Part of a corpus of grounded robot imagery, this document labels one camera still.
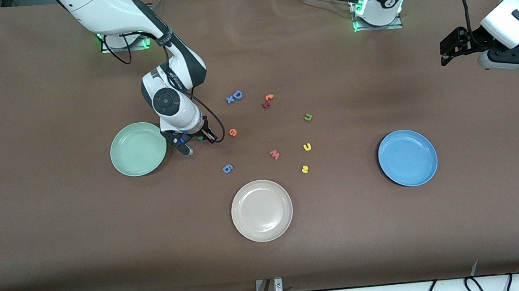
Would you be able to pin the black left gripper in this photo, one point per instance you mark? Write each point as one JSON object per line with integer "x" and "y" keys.
{"x": 471, "y": 40}

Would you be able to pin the brown table cover sheet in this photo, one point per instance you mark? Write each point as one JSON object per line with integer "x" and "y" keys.
{"x": 57, "y": 244}

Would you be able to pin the red foam letter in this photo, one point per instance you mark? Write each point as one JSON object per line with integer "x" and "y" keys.
{"x": 266, "y": 105}

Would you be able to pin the blue foam letter x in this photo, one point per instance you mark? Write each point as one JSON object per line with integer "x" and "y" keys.
{"x": 230, "y": 100}

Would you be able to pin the pink foam letter w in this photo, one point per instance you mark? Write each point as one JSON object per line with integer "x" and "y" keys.
{"x": 274, "y": 155}

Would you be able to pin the yellow foam letter s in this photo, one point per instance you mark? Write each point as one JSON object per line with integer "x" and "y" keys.
{"x": 305, "y": 169}

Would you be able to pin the green plate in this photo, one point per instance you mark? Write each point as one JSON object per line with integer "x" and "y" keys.
{"x": 138, "y": 149}

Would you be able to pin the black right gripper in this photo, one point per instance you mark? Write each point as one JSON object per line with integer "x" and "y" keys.
{"x": 201, "y": 133}

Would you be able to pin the blue foam letter g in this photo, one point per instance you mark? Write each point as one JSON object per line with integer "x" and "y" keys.
{"x": 224, "y": 168}

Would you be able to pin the orange foam letter e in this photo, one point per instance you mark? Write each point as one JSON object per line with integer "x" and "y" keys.
{"x": 230, "y": 132}

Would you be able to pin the beige plate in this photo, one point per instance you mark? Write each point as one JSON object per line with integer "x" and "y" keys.
{"x": 261, "y": 211}

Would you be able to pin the blue foam letter D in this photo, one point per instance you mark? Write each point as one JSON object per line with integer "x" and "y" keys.
{"x": 235, "y": 95}

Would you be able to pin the green foam letter u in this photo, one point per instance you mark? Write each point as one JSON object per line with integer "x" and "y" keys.
{"x": 308, "y": 120}

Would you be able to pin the orange foam letter c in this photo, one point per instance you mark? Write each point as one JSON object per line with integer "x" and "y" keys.
{"x": 269, "y": 95}

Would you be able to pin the blue plate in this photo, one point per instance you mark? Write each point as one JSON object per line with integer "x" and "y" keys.
{"x": 407, "y": 158}

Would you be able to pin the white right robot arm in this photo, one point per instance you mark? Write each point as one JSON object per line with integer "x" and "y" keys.
{"x": 105, "y": 12}

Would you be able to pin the yellow foam letter u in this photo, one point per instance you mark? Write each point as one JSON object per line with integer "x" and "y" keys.
{"x": 307, "y": 150}

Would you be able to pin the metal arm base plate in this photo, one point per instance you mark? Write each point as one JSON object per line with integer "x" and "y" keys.
{"x": 143, "y": 46}
{"x": 391, "y": 26}

